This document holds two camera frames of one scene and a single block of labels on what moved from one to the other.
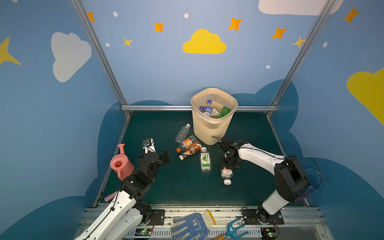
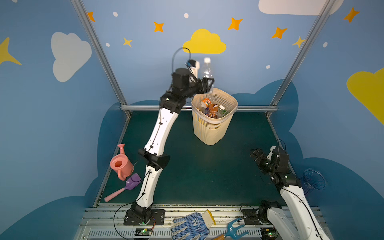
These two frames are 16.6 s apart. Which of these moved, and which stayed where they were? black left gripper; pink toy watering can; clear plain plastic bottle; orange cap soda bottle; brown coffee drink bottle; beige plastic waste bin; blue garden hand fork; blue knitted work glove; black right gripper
Moved: clear plain plastic bottle; black right gripper; black left gripper; orange cap soda bottle; brown coffee drink bottle
Stayed: beige plastic waste bin; pink toy watering can; blue knitted work glove; blue garden hand fork
